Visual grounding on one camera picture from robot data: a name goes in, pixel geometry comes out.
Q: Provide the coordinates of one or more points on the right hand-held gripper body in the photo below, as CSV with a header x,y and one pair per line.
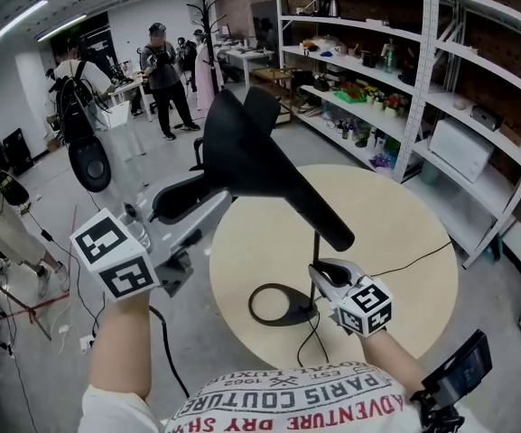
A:
x,y
364,309

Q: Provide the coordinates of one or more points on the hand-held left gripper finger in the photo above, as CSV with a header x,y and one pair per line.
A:
x,y
179,196
206,212

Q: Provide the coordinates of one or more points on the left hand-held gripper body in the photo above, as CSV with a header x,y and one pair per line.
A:
x,y
113,257

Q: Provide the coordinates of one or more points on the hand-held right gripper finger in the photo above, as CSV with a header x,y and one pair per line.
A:
x,y
348,269
321,284

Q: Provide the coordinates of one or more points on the black desk lamp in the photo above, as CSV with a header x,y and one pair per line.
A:
x,y
260,165

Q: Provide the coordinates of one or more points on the person's left forearm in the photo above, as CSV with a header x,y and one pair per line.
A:
x,y
120,345

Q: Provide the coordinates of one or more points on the person's right forearm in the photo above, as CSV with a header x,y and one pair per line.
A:
x,y
391,359

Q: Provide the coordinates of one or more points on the white desk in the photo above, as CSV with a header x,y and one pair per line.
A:
x,y
127,90

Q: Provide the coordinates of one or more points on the round wooden table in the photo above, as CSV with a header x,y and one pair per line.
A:
x,y
391,223

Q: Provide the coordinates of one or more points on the white power strip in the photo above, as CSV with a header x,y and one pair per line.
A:
x,y
86,342

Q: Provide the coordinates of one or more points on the black oval device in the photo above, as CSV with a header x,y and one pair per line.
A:
x,y
89,163

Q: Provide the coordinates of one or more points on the black office chair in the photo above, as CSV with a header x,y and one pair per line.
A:
x,y
264,106

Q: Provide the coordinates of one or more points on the white printed t-shirt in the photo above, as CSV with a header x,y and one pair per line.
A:
x,y
287,404

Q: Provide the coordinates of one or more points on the pink coat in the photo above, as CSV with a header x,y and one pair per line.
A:
x,y
206,77

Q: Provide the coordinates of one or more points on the green bin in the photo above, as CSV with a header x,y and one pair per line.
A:
x,y
430,173

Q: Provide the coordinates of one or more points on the wooden cart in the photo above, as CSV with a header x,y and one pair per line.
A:
x,y
273,84

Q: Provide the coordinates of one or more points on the black equipment case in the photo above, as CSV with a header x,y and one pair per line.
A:
x,y
16,149

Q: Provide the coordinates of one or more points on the white microwave oven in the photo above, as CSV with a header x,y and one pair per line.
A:
x,y
461,149

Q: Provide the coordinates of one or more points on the black coat rack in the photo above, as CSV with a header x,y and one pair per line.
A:
x,y
206,30

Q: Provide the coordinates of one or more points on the potted red flowers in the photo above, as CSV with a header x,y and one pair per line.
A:
x,y
394,104

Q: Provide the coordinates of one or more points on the white metal shelf unit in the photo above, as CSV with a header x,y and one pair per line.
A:
x,y
427,106

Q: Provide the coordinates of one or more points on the silver toaster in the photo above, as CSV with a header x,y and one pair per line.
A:
x,y
486,117

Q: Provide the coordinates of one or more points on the ceiling strip light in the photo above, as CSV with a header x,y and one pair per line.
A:
x,y
12,27
61,27

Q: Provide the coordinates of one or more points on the clear spray bottle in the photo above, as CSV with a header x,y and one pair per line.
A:
x,y
391,57

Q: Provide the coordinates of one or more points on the steel electric kettle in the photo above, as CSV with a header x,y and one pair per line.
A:
x,y
331,7

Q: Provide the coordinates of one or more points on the black device on mount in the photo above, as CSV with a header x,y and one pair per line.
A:
x,y
458,372

